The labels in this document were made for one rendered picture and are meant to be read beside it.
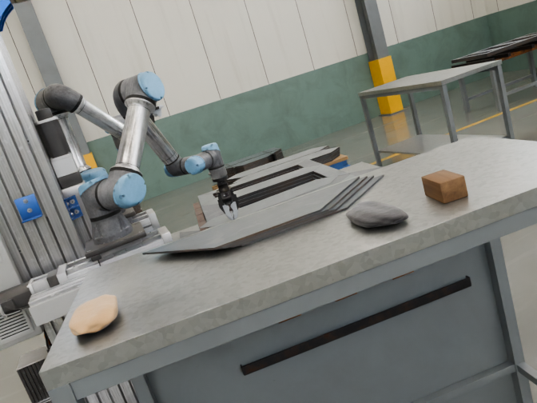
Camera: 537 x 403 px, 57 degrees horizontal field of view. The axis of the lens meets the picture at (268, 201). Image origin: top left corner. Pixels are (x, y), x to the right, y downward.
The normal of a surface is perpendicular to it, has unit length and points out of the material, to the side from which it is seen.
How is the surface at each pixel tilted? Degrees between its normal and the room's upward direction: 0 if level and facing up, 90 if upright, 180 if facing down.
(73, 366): 90
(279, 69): 90
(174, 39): 90
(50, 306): 90
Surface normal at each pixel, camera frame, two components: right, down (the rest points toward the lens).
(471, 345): 0.20, 0.18
